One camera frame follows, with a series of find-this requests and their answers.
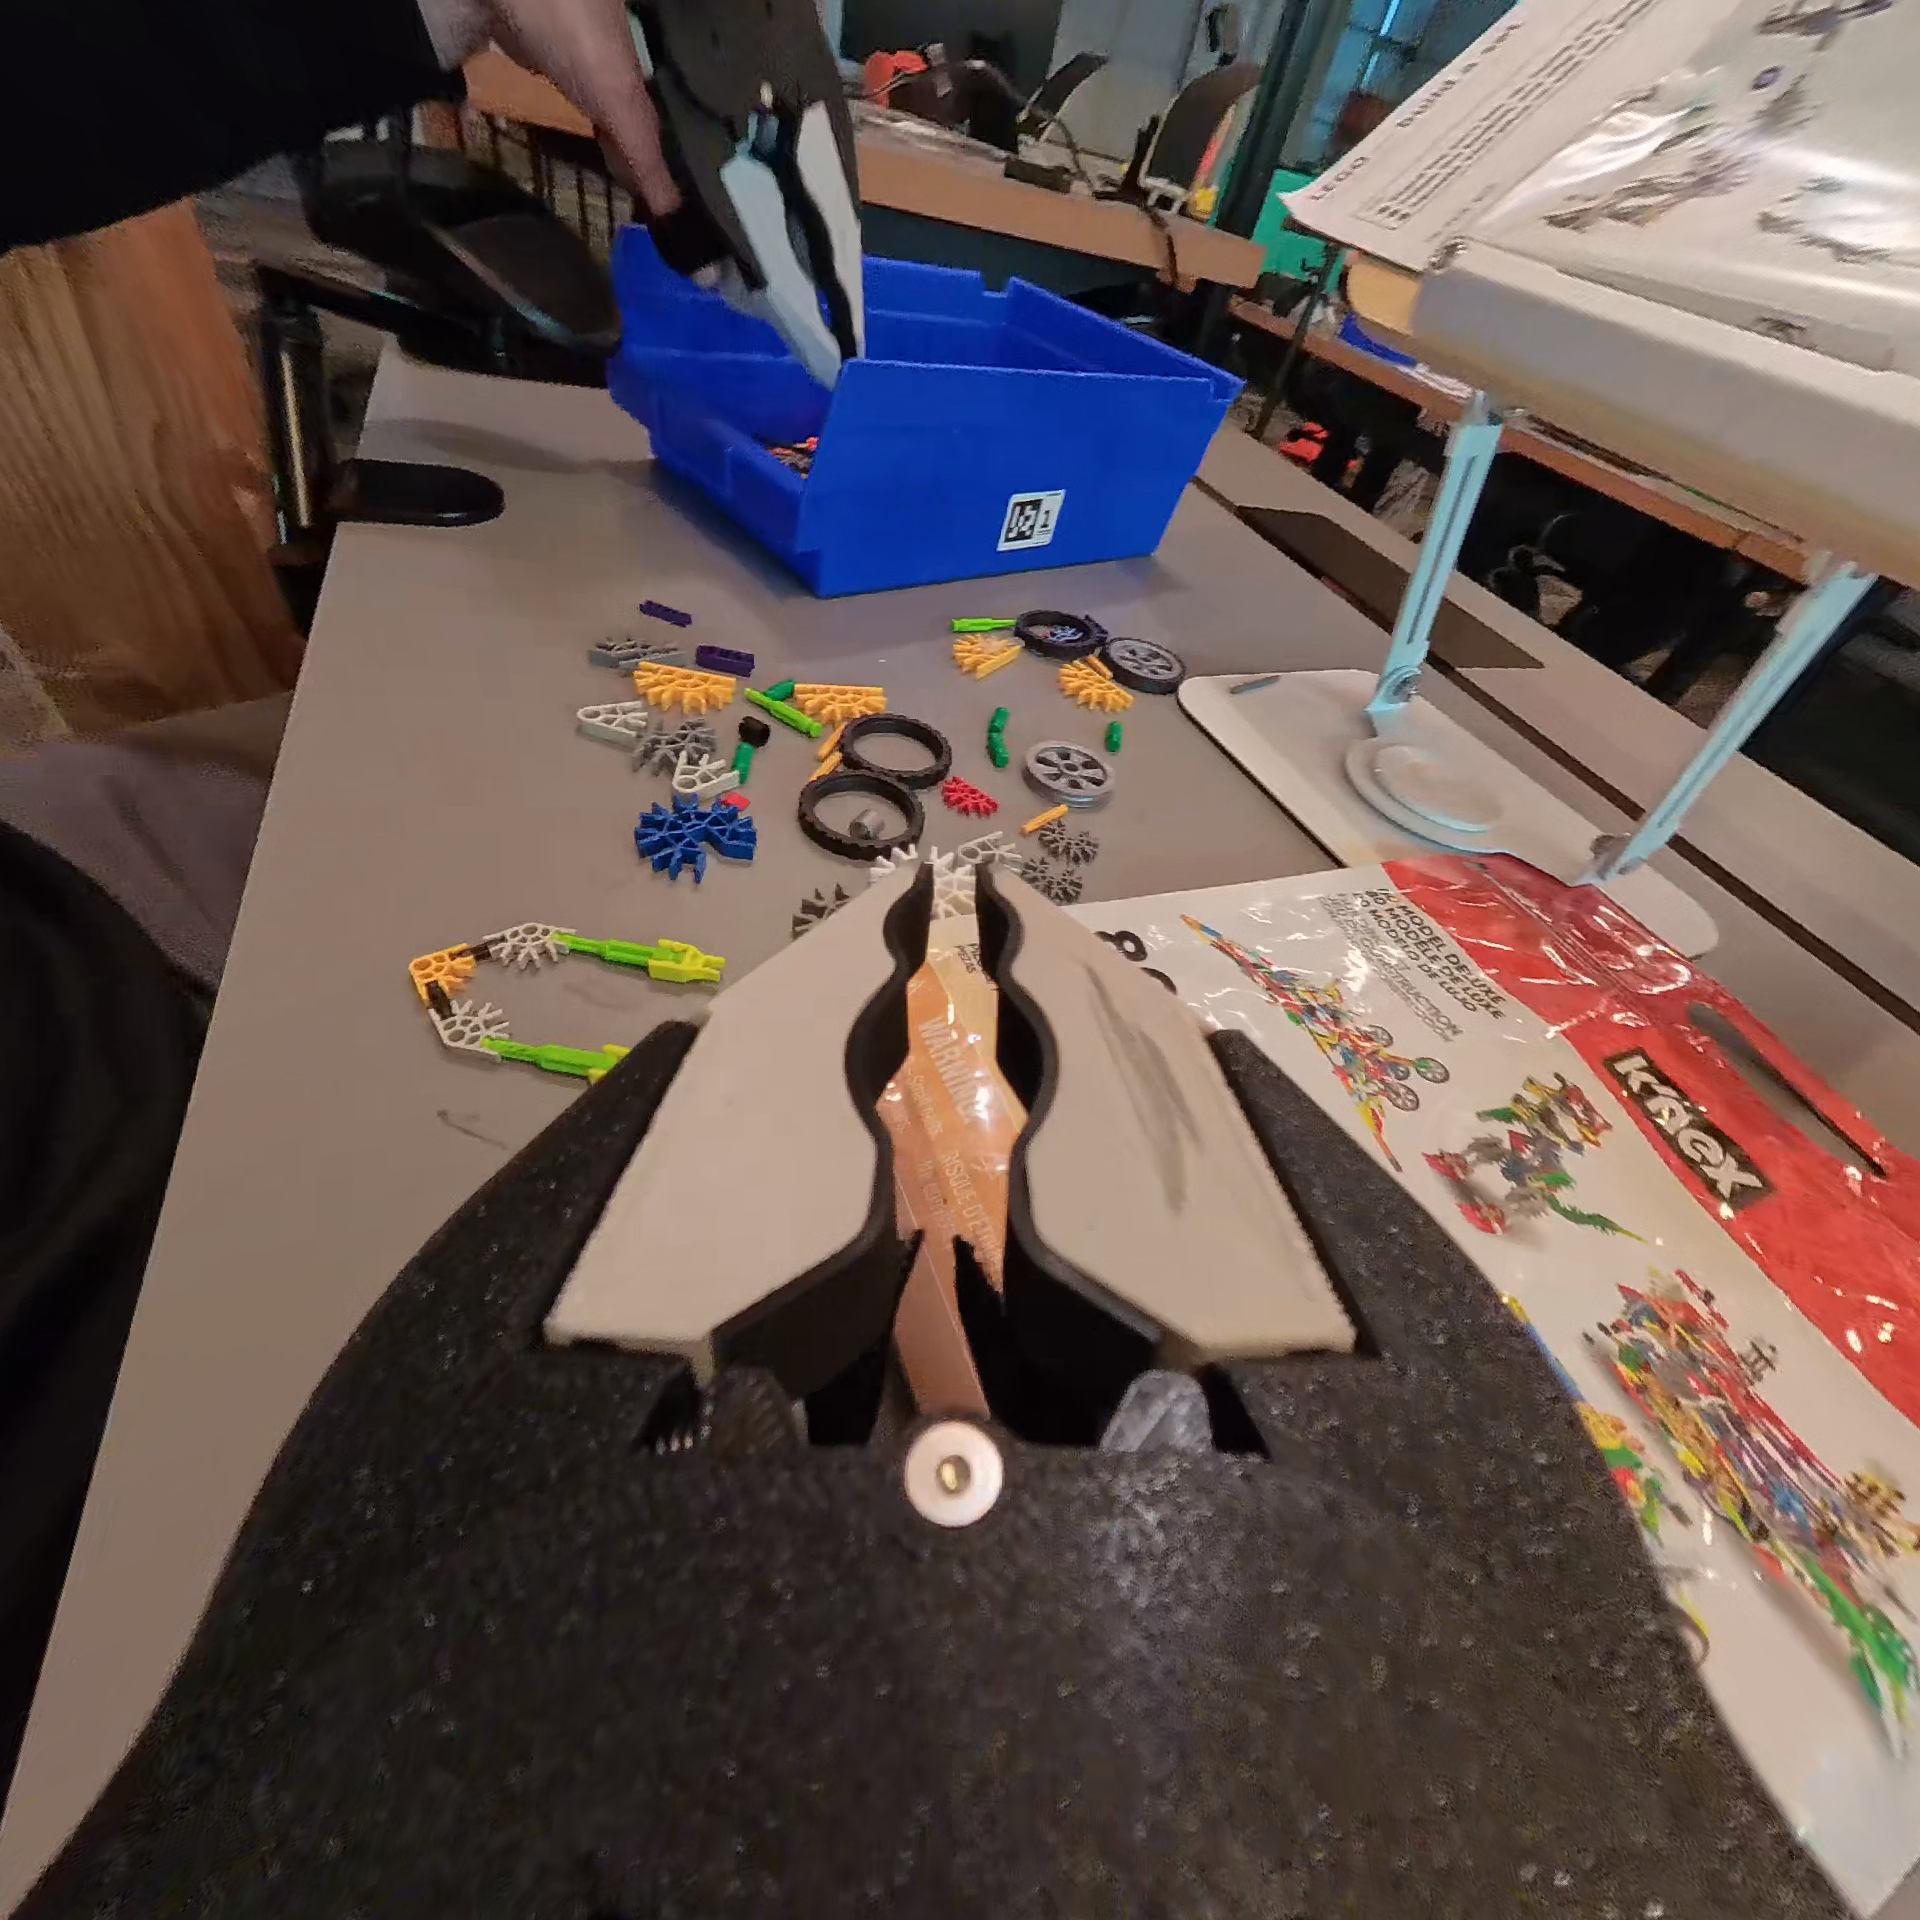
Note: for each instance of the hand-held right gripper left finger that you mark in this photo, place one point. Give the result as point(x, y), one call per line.
point(720, 1185)

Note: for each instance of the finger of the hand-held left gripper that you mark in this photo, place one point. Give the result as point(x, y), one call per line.
point(832, 211)
point(764, 224)

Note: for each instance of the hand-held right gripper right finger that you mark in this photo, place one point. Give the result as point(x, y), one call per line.
point(1185, 1200)

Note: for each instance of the pile of toy pieces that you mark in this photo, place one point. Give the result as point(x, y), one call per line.
point(788, 455)

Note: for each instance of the blue plastic bin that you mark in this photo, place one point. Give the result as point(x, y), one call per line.
point(961, 451)

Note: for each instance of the small yellow connector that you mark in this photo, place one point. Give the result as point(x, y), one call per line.
point(438, 972)

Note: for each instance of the person's left forearm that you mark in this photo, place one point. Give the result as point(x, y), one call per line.
point(180, 91)

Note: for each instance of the person's left hand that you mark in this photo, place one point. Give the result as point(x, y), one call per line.
point(585, 60)

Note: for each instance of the background wooden table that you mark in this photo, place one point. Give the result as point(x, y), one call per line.
point(1051, 211)

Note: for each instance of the black office chair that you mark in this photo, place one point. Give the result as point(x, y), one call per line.
point(450, 255)

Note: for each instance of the small dark snowflake connector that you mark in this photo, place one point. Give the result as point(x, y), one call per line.
point(1068, 840)
point(1052, 878)

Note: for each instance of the white snowflake connector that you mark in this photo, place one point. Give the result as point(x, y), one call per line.
point(948, 885)

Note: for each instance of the black tyre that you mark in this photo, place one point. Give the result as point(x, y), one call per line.
point(852, 751)
point(1022, 632)
point(811, 818)

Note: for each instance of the light grey fan connector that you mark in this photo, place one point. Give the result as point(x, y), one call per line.
point(990, 854)
point(608, 724)
point(702, 781)

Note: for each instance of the purple clip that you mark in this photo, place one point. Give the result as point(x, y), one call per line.
point(725, 658)

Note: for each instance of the dark grey connector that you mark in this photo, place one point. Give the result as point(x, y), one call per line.
point(674, 747)
point(632, 655)

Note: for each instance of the grey wheel hub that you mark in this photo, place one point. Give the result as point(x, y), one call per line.
point(1070, 775)

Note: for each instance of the red half connector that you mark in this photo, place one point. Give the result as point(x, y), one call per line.
point(971, 797)

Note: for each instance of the yellow half connector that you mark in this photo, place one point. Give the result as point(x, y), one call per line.
point(1094, 684)
point(986, 657)
point(840, 705)
point(682, 686)

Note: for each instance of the grey wheel with tyre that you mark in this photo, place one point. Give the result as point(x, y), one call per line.
point(1145, 666)

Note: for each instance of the wooden cabinet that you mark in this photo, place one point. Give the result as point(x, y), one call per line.
point(120, 494)

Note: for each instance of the instruction booklet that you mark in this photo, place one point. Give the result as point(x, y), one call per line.
point(1650, 151)

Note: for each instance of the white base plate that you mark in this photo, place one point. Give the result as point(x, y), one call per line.
point(1305, 751)

